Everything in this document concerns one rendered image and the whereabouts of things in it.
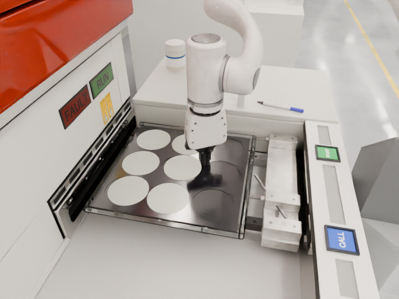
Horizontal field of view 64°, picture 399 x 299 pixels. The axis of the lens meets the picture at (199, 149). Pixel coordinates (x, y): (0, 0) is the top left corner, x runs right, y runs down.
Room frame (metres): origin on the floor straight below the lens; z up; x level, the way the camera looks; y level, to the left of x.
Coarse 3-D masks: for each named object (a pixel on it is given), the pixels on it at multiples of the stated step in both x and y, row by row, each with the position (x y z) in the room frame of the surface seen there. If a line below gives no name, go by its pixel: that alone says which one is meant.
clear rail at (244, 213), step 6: (252, 138) 0.76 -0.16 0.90; (252, 144) 0.73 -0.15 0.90; (252, 150) 0.70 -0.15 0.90; (252, 156) 0.67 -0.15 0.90; (252, 162) 0.65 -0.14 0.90; (252, 168) 0.63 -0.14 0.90; (246, 180) 0.58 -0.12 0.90; (246, 186) 0.56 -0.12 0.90; (246, 192) 0.54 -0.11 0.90; (246, 198) 0.52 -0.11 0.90; (246, 204) 0.50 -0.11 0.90; (246, 210) 0.48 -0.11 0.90; (246, 216) 0.47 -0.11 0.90; (240, 222) 0.45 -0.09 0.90; (240, 228) 0.43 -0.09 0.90
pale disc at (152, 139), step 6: (144, 132) 0.79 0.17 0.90; (150, 132) 0.79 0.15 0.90; (156, 132) 0.79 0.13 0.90; (162, 132) 0.79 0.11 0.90; (138, 138) 0.76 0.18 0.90; (144, 138) 0.76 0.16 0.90; (150, 138) 0.76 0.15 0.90; (156, 138) 0.76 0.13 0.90; (162, 138) 0.76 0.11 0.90; (168, 138) 0.76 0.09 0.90; (138, 144) 0.73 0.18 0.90; (144, 144) 0.73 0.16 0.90; (150, 144) 0.73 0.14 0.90; (156, 144) 0.73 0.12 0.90; (162, 144) 0.73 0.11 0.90
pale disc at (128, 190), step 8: (128, 176) 0.60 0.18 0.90; (136, 176) 0.59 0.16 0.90; (112, 184) 0.57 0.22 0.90; (120, 184) 0.57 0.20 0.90; (128, 184) 0.57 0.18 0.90; (136, 184) 0.57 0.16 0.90; (144, 184) 0.57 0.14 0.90; (112, 192) 0.54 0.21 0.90; (120, 192) 0.54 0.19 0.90; (128, 192) 0.54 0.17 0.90; (136, 192) 0.54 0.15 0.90; (144, 192) 0.54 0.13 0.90; (112, 200) 0.51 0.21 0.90; (120, 200) 0.51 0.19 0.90; (128, 200) 0.51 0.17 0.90; (136, 200) 0.51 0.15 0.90
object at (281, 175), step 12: (276, 156) 0.70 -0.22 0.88; (288, 156) 0.70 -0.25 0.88; (276, 168) 0.65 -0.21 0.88; (288, 168) 0.65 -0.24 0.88; (276, 180) 0.60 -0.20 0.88; (288, 180) 0.60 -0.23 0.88; (264, 192) 0.58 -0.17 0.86; (288, 192) 0.56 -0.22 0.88; (276, 216) 0.48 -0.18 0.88; (288, 216) 0.48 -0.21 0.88; (264, 240) 0.42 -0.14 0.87; (276, 240) 0.42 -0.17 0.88; (288, 240) 0.42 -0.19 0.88
